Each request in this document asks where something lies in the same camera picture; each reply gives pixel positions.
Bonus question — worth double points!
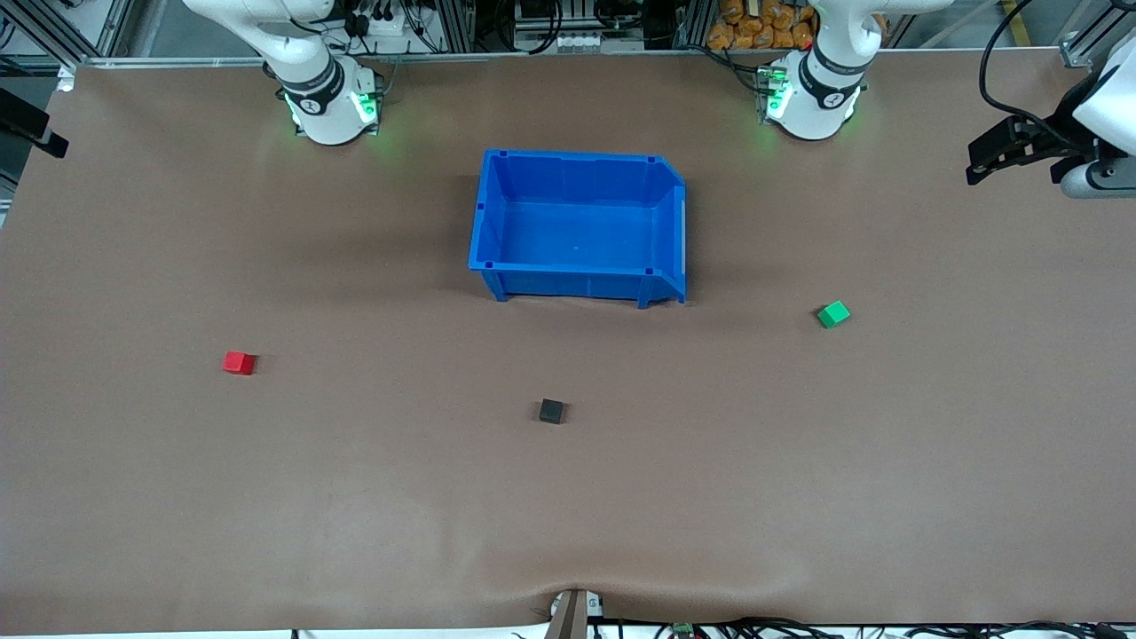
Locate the orange snack bags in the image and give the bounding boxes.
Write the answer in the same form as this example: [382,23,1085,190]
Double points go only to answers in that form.
[707,0,817,51]

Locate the white power strip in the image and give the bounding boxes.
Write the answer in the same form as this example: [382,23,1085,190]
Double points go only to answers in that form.
[353,9,420,38]

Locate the blue plastic storage bin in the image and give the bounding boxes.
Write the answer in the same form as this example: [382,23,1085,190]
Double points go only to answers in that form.
[468,148,689,309]

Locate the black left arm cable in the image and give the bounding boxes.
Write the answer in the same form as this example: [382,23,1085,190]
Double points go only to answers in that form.
[978,0,1093,152]

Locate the aluminium frame post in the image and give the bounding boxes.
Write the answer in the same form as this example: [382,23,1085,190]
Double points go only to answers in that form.
[0,0,134,65]
[1061,0,1136,70]

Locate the aluminium table edge rail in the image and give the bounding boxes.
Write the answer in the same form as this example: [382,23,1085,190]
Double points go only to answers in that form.
[78,51,764,68]

